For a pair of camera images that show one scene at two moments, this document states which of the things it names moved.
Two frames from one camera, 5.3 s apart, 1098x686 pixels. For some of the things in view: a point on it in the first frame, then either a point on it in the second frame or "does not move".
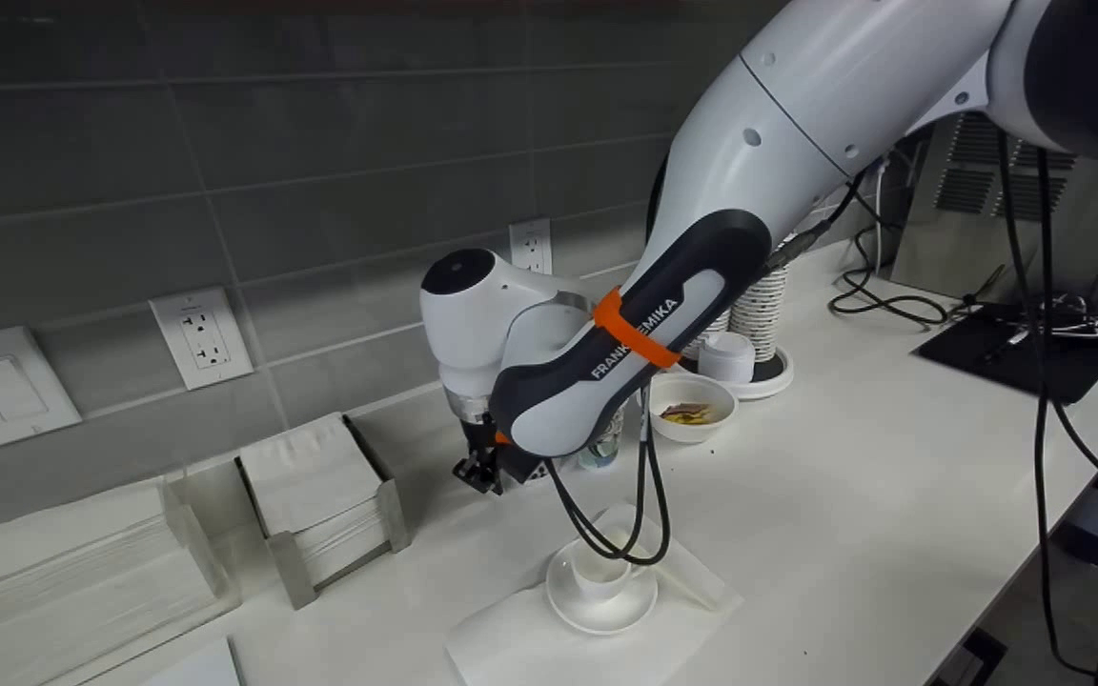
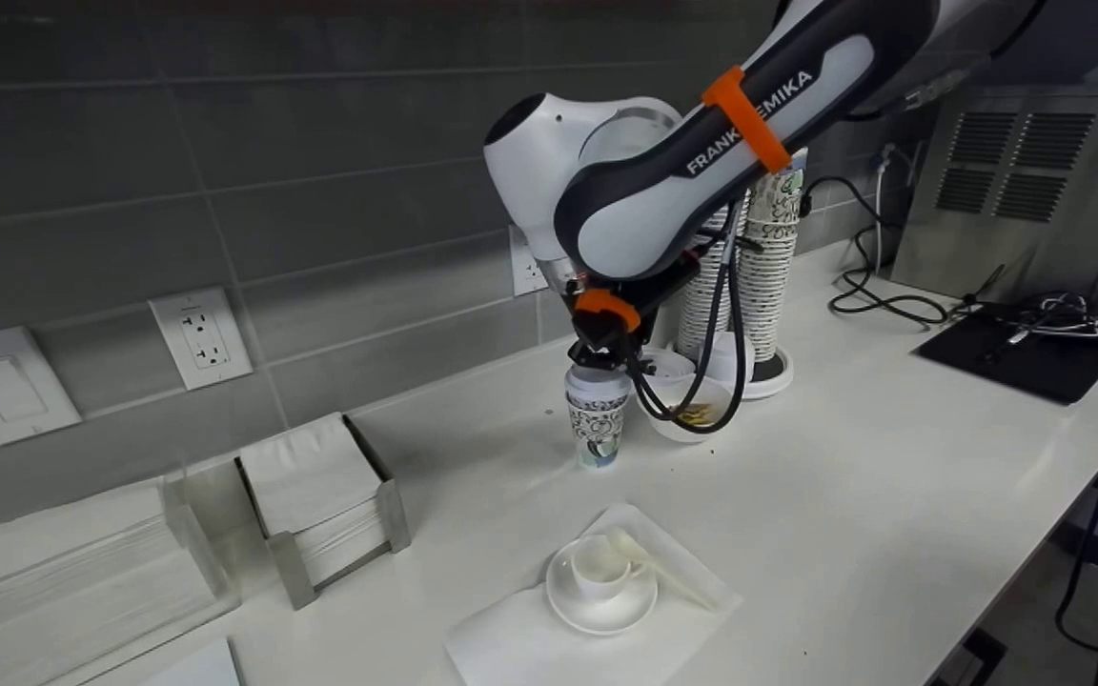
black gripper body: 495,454 -> 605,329
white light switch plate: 9,387 does not move
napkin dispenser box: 327,507 does not move
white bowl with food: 687,408 does not move
